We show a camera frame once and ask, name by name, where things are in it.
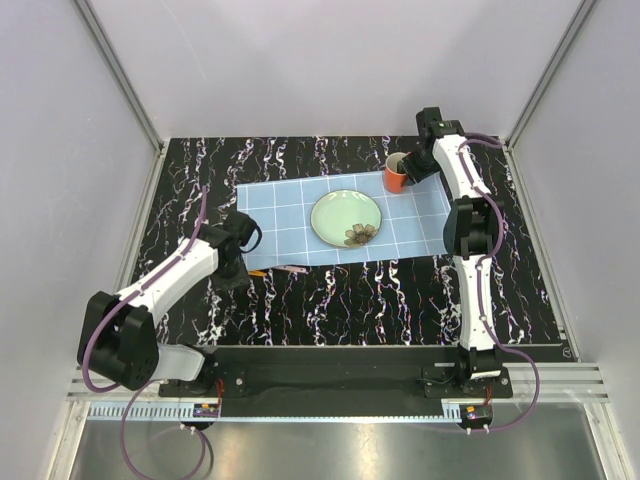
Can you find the orange mug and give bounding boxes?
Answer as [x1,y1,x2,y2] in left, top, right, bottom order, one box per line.
[383,152,408,194]

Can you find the green floral plate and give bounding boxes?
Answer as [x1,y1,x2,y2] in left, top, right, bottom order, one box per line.
[310,189,383,248]

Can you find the blue checked placemat cloth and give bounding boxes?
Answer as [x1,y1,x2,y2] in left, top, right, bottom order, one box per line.
[237,171,450,270]

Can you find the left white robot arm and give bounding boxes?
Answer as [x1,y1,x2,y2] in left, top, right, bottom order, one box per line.
[77,224,262,396]

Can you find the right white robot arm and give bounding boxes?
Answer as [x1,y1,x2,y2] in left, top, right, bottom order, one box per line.
[398,107,504,397]

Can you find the left control board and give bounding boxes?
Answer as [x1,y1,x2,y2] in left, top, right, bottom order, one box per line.
[193,403,220,418]

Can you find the control board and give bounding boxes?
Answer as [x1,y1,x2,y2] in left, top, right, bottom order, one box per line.
[193,403,220,418]
[461,404,493,424]

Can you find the right control board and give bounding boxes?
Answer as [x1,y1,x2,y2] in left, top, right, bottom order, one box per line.
[461,404,493,424]

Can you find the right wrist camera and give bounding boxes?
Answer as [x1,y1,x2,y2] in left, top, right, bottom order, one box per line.
[415,107,443,134]

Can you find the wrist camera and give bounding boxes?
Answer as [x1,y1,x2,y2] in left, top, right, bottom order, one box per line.
[223,211,263,254]
[415,107,443,134]

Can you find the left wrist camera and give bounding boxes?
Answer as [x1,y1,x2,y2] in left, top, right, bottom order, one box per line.
[223,211,263,254]

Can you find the pink handled knife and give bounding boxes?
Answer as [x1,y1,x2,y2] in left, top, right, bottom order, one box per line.
[273,265,309,274]

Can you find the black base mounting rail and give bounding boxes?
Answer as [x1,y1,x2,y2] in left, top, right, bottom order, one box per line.
[159,346,513,423]

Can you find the left aluminium frame post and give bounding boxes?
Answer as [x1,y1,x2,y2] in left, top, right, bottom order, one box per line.
[71,0,164,154]

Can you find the aluminium frame post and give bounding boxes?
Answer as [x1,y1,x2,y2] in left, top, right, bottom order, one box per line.
[71,0,164,154]
[505,0,599,150]

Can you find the right aluminium frame post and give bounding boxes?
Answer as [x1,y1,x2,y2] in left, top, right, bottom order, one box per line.
[505,0,599,150]

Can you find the front aluminium rail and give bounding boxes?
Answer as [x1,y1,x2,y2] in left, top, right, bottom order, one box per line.
[64,362,611,406]

